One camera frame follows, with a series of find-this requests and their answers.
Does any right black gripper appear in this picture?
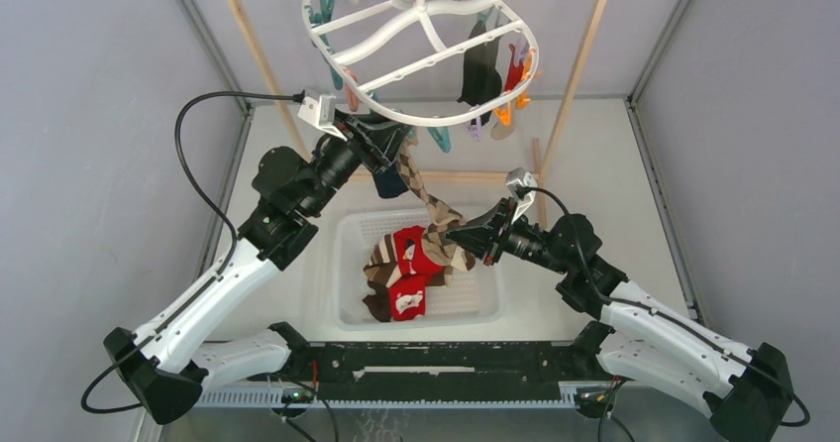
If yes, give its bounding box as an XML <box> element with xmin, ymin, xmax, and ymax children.
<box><xmin>443</xmin><ymin>198</ymin><xmax>571</xmax><ymax>276</ymax></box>

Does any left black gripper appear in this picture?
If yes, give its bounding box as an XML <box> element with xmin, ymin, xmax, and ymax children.
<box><xmin>299</xmin><ymin>109</ymin><xmax>413</xmax><ymax>218</ymax></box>

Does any argyle brown sock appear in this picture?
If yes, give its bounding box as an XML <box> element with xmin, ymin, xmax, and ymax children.
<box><xmin>395</xmin><ymin>138</ymin><xmax>476</xmax><ymax>272</ymax></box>

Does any brown cream striped sock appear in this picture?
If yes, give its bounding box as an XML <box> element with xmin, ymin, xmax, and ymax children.
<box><xmin>426</xmin><ymin>266</ymin><xmax>470</xmax><ymax>287</ymax></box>

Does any red sock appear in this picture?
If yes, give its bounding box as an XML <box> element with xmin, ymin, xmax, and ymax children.
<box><xmin>388</xmin><ymin>275</ymin><xmax>430</xmax><ymax>321</ymax></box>
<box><xmin>392</xmin><ymin>226</ymin><xmax>444</xmax><ymax>276</ymax></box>

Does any brown white wavy sock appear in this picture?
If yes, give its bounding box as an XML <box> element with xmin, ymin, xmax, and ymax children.
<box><xmin>363</xmin><ymin>234</ymin><xmax>402</xmax><ymax>290</ymax></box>

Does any black sock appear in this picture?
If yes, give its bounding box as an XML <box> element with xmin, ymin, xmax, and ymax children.
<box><xmin>457</xmin><ymin>37</ymin><xmax>502</xmax><ymax>106</ymax></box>

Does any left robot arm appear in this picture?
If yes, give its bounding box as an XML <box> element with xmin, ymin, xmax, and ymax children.
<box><xmin>103</xmin><ymin>113</ymin><xmax>411</xmax><ymax>425</ymax></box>

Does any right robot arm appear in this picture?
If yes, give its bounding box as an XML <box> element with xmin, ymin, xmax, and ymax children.
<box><xmin>446</xmin><ymin>198</ymin><xmax>801</xmax><ymax>441</ymax></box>

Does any white oval clip hanger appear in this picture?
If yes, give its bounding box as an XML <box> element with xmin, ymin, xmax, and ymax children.
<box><xmin>301</xmin><ymin>0</ymin><xmax>542</xmax><ymax>154</ymax></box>

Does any santa pattern dark sock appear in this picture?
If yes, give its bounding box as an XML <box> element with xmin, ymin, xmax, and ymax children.
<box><xmin>371</xmin><ymin>164</ymin><xmax>409</xmax><ymax>199</ymax></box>

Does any white plastic laundry basket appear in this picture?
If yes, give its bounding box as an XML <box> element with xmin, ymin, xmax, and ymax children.
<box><xmin>331</xmin><ymin>208</ymin><xmax>504</xmax><ymax>331</ymax></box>

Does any beige sock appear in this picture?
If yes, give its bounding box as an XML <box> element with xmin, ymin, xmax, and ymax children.
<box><xmin>490</xmin><ymin>118</ymin><xmax>516</xmax><ymax>141</ymax></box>

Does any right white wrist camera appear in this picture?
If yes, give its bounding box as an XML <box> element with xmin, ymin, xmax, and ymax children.
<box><xmin>505</xmin><ymin>167</ymin><xmax>538</xmax><ymax>222</ymax></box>

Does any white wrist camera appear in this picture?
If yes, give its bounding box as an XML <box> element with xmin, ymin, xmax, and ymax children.
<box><xmin>297</xmin><ymin>89</ymin><xmax>347</xmax><ymax>141</ymax></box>
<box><xmin>505</xmin><ymin>167</ymin><xmax>538</xmax><ymax>222</ymax></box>

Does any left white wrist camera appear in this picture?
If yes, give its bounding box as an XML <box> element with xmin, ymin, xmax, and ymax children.
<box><xmin>297</xmin><ymin>89</ymin><xmax>347</xmax><ymax>141</ymax></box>

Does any wooden drying rack frame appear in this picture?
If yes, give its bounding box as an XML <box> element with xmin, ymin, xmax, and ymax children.
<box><xmin>211</xmin><ymin>0</ymin><xmax>621</xmax><ymax>229</ymax></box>

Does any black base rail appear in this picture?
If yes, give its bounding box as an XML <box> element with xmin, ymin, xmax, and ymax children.
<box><xmin>268</xmin><ymin>341</ymin><xmax>613</xmax><ymax>399</ymax></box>

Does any white cable duct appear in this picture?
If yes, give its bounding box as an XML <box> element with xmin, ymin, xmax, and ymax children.
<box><xmin>194</xmin><ymin>386</ymin><xmax>579</xmax><ymax>409</ymax></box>

